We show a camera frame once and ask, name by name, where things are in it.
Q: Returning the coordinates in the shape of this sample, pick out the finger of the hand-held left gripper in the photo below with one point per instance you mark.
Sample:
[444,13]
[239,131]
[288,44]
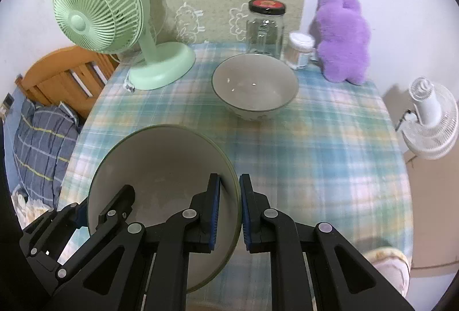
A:
[81,216]
[118,203]

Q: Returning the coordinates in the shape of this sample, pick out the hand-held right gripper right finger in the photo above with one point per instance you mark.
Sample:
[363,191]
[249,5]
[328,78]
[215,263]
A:
[245,214]

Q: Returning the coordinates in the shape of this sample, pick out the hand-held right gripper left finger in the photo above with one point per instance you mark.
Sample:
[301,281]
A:
[214,210]

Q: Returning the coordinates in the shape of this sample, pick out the medium floral bowl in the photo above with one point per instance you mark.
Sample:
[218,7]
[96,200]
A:
[161,167]

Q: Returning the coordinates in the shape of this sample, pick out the white crumpled cloth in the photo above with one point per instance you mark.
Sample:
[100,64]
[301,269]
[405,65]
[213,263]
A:
[27,205]

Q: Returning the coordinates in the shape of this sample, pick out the blue plaid pillow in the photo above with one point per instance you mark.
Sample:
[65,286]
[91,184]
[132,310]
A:
[43,149]

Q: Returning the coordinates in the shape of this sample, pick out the blue plaid tablecloth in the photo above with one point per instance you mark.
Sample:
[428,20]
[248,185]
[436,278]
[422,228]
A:
[304,160]

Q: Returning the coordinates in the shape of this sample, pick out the large floral bowl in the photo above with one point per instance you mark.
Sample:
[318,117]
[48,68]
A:
[254,88]

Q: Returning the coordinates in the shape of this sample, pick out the yellow floral dish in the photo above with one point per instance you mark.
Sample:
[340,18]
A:
[389,268]

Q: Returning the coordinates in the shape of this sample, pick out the clear cotton swab container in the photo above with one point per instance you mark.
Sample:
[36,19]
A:
[299,49]

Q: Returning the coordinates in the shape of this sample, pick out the glass jar with black lid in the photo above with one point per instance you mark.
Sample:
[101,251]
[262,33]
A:
[265,31]

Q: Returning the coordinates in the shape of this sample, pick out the green desk fan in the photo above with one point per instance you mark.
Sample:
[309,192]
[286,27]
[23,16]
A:
[96,2]

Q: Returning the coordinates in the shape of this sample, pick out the purple plush toy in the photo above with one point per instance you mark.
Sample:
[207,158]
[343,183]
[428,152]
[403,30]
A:
[340,35]

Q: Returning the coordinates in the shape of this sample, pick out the white desk fan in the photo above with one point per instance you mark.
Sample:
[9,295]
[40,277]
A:
[430,117]

